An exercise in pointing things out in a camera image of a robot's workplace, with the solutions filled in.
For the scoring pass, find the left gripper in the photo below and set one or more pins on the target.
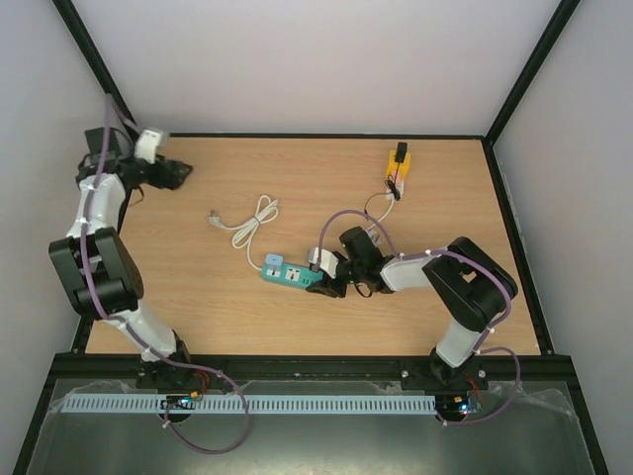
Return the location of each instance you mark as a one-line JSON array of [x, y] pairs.
[[162, 181]]

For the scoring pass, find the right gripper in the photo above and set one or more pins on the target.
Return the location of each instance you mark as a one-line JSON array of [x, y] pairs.
[[339, 279]]

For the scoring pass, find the teal power strip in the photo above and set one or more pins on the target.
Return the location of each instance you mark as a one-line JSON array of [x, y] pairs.
[[291, 275]]

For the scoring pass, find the white power strip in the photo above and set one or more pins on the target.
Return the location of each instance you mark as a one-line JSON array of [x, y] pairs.
[[395, 190]]

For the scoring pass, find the light blue charger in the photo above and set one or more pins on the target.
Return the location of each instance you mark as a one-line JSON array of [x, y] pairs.
[[274, 261]]

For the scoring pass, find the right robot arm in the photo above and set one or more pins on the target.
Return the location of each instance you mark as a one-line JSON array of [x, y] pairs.
[[476, 290]]

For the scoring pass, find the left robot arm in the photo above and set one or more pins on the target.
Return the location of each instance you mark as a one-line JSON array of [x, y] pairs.
[[97, 272]]

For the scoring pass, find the black plug adapter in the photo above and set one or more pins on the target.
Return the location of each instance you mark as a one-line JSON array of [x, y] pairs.
[[401, 152]]

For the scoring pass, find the yellow cube adapter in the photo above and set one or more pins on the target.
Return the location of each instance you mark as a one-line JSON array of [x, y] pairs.
[[397, 171]]

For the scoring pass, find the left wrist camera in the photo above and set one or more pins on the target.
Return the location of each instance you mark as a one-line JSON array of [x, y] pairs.
[[148, 144]]

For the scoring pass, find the light blue cable duct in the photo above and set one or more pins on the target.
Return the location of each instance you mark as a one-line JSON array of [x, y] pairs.
[[255, 404]]

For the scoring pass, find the black frame rail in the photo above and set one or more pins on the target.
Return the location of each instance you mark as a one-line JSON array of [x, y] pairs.
[[413, 373]]

